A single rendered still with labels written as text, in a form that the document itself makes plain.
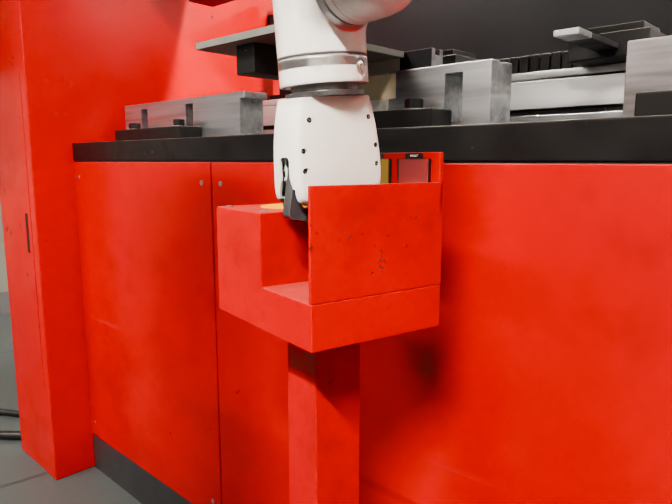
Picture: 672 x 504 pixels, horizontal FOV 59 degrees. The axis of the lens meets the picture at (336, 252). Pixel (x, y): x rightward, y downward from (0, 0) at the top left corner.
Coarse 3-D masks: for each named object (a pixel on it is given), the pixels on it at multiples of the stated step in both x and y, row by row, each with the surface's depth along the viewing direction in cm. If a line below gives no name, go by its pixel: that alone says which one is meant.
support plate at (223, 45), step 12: (228, 36) 80; (240, 36) 79; (252, 36) 77; (264, 36) 77; (204, 48) 85; (216, 48) 85; (228, 48) 85; (372, 48) 87; (384, 48) 89; (372, 60) 95; (384, 60) 95
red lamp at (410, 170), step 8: (400, 160) 64; (408, 160) 62; (416, 160) 62; (424, 160) 61; (400, 168) 64; (408, 168) 63; (416, 168) 62; (424, 168) 61; (400, 176) 64; (408, 176) 63; (416, 176) 62; (424, 176) 61
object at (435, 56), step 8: (432, 48) 89; (408, 56) 92; (416, 56) 91; (424, 56) 90; (432, 56) 90; (440, 56) 91; (400, 64) 94; (408, 64) 92; (416, 64) 91; (424, 64) 90; (432, 64) 90; (440, 64) 91
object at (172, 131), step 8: (144, 128) 136; (152, 128) 134; (160, 128) 131; (168, 128) 129; (176, 128) 127; (184, 128) 127; (192, 128) 128; (200, 128) 129; (120, 136) 144; (128, 136) 142; (136, 136) 139; (144, 136) 137; (152, 136) 134; (160, 136) 132; (168, 136) 130; (176, 136) 127; (184, 136) 127; (192, 136) 128; (200, 136) 130
